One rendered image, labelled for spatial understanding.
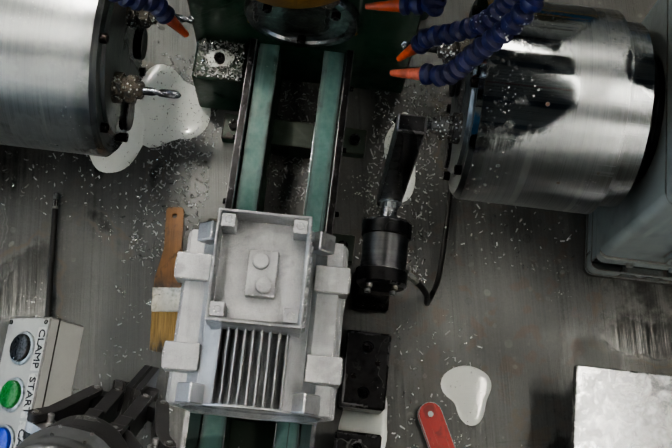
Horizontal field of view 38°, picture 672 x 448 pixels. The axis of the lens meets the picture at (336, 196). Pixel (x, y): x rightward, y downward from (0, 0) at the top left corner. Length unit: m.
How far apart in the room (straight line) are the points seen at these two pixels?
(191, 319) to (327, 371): 0.16
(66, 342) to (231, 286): 0.20
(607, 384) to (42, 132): 0.75
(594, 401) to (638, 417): 0.06
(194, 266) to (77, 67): 0.25
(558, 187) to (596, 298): 0.32
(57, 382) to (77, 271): 0.32
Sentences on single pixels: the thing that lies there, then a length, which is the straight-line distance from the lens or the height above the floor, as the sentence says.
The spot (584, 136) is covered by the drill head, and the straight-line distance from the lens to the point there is 1.11.
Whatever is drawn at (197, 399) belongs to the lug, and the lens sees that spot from 1.06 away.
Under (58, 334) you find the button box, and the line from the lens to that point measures 1.10.
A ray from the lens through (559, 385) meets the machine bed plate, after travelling 1.39.
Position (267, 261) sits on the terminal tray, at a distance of 1.03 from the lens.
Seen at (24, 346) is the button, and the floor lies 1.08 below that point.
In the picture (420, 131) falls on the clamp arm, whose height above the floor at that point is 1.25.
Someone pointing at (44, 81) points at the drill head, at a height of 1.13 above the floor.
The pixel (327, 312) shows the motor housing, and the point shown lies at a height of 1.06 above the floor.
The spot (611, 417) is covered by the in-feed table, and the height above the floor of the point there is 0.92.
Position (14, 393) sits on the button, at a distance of 1.10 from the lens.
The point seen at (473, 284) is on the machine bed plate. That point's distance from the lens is 1.39.
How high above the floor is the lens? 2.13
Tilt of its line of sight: 73 degrees down
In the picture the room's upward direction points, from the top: 7 degrees clockwise
